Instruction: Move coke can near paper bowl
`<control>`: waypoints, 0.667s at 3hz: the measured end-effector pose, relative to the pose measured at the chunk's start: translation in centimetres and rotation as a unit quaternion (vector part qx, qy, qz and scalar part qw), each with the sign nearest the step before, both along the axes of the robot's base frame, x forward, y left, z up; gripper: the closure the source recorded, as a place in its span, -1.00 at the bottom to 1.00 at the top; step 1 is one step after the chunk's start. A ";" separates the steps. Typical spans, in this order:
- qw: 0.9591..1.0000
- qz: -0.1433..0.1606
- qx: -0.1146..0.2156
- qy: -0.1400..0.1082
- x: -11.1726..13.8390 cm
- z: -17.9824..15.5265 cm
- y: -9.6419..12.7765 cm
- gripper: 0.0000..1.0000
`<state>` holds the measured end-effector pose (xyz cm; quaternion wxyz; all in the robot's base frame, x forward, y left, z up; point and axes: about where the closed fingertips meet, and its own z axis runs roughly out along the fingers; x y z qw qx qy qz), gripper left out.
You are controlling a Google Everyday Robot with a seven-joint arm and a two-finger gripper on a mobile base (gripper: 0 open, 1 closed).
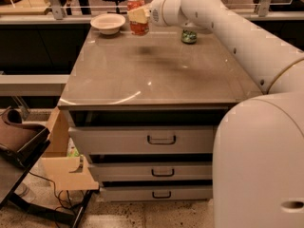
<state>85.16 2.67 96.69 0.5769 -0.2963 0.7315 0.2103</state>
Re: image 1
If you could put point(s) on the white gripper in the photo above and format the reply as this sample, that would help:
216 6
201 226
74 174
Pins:
157 12

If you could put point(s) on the red coke can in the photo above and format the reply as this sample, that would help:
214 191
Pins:
137 28

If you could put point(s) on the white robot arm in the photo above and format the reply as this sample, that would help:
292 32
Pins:
258 155

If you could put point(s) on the white paper bowl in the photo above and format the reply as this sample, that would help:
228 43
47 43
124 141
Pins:
108 24

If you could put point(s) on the green soda can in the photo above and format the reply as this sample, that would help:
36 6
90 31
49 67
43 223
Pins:
188 37

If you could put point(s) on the grey drawer cabinet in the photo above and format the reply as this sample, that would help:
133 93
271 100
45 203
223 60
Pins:
153 80

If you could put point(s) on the top grey drawer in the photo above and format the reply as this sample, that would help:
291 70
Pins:
143 140

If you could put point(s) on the grey drawer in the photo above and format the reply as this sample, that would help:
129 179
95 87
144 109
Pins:
157 193
151 171
143 140

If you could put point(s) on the middle grey drawer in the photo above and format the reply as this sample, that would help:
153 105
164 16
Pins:
151 171

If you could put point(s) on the cardboard box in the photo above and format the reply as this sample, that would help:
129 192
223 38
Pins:
68 173

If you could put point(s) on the black chair left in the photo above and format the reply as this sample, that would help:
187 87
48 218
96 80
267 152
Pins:
21 146

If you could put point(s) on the bottom grey drawer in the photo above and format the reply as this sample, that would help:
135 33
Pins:
157 193

